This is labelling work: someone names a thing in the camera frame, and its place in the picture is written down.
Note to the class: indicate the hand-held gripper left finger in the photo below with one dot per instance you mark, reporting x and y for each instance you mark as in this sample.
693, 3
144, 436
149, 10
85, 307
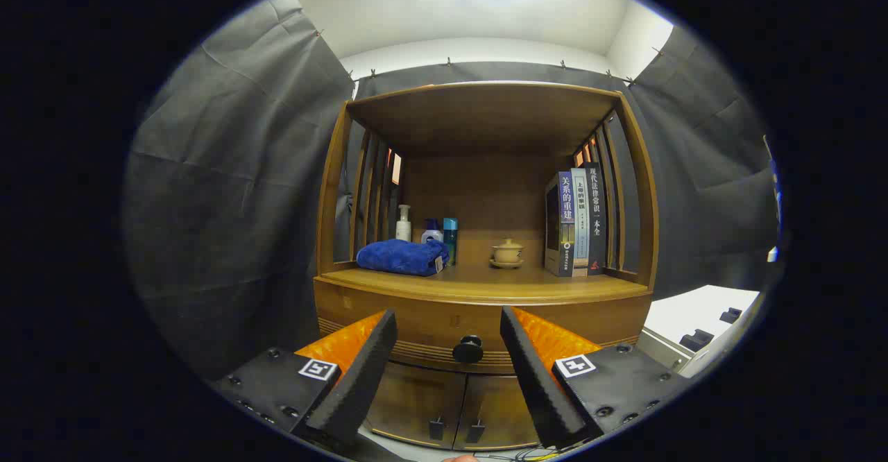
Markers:
357, 379

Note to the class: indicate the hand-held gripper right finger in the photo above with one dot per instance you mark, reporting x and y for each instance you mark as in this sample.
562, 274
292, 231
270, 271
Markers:
534, 379

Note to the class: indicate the wooden drawer with black knob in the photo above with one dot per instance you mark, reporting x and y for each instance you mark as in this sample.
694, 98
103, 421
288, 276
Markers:
430, 323

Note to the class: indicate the wooden cabinet door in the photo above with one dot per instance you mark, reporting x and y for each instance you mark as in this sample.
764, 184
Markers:
496, 413
416, 399

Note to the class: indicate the wooden countertop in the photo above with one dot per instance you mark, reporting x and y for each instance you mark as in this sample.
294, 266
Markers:
485, 278

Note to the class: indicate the wooden cabinet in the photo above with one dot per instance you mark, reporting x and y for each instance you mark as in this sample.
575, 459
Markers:
485, 122

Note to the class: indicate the beige lidded teacup with saucer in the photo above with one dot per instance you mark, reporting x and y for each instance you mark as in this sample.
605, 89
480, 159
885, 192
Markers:
507, 252

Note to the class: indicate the blue folded towel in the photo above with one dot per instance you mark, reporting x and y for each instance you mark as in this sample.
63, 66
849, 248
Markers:
402, 257

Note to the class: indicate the white pump bottle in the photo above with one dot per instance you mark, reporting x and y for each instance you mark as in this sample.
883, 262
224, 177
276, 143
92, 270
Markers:
403, 229

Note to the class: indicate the book with pale blue spine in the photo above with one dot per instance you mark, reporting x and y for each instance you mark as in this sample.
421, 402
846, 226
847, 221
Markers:
581, 226

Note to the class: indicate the white bottle with blue cap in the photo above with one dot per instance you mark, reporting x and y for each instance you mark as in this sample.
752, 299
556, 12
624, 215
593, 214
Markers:
431, 235

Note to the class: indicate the teal blue bottle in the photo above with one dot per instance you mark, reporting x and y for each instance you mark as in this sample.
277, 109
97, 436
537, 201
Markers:
451, 236

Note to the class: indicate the black block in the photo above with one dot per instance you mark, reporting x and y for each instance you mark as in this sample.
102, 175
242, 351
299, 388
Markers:
730, 315
696, 340

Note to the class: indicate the book with black spine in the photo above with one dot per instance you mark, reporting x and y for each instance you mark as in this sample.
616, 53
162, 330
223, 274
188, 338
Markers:
596, 219

